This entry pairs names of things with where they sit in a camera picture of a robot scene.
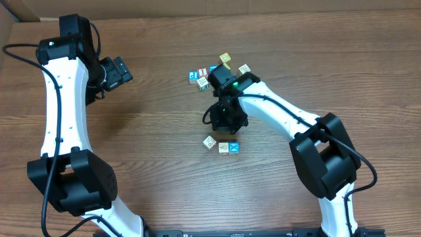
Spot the wooden O block green side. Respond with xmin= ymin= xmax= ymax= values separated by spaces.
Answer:
xmin=203 ymin=136 xmax=217 ymax=151

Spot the yellow block far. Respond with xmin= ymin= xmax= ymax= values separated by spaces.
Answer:
xmin=219 ymin=53 xmax=232 ymax=64

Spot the blue P letter block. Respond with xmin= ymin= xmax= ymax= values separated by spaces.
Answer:
xmin=188 ymin=70 xmax=199 ymax=84

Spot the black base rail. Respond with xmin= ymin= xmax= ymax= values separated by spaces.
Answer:
xmin=93 ymin=228 xmax=385 ymax=237

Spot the blue X letter block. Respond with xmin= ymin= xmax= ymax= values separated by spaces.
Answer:
xmin=228 ymin=142 xmax=239 ymax=154

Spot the wooden W block green side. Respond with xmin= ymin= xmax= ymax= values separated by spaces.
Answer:
xmin=197 ymin=77 xmax=210 ymax=91

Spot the wooden block yellow side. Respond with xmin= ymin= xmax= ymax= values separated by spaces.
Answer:
xmin=238 ymin=64 xmax=251 ymax=76

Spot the wooden block red side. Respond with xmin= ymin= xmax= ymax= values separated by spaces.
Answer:
xmin=218 ymin=142 xmax=229 ymax=155

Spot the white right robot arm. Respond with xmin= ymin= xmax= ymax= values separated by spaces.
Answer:
xmin=205 ymin=65 xmax=361 ymax=236

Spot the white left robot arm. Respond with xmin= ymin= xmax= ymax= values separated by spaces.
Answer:
xmin=27 ymin=14 xmax=145 ymax=236

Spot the red I letter block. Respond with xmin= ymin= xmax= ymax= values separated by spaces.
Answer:
xmin=197 ymin=68 xmax=209 ymax=78

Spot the brown cardboard wall panel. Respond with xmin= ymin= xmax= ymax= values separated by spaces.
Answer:
xmin=1 ymin=0 xmax=420 ymax=22

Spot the blue J letter block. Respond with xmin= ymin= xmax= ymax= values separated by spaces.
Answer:
xmin=209 ymin=65 xmax=217 ymax=72

